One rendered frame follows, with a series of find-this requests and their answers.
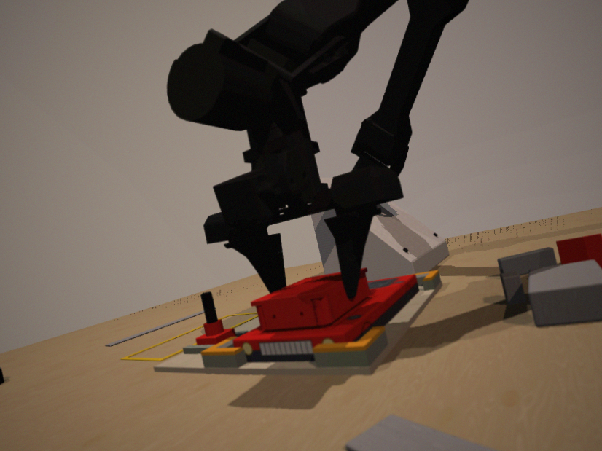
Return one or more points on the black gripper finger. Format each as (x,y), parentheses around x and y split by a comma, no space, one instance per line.
(266,256)
(351,232)

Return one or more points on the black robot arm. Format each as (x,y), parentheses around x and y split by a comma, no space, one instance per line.
(256,82)

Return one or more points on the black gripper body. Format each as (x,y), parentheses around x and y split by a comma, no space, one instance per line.
(358,190)

